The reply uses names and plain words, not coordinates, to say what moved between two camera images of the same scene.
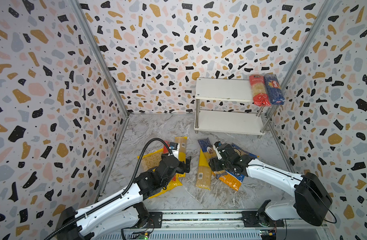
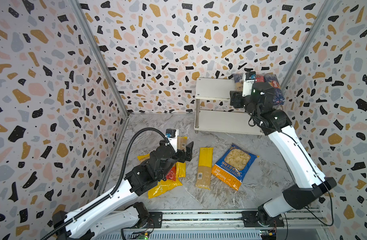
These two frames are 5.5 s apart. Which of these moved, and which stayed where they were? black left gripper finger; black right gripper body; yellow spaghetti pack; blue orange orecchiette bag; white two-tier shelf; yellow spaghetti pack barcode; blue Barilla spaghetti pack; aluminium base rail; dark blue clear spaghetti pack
Moved: black right gripper body; dark blue clear spaghetti pack; black left gripper finger
Stayed: blue orange orecchiette bag; white two-tier shelf; blue Barilla spaghetti pack; yellow spaghetti pack; yellow spaghetti pack barcode; aluminium base rail
